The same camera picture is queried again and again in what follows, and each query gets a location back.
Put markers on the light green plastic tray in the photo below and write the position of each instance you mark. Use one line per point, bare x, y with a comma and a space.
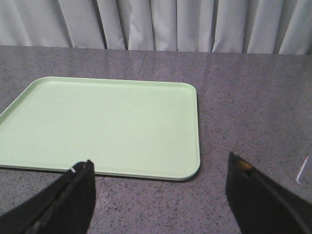
132, 128

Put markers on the grey pleated curtain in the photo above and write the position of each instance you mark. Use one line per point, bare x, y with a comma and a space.
217, 26

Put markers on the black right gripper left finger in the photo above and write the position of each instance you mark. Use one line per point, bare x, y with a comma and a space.
64, 207

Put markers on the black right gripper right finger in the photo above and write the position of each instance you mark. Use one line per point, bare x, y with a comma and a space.
262, 206

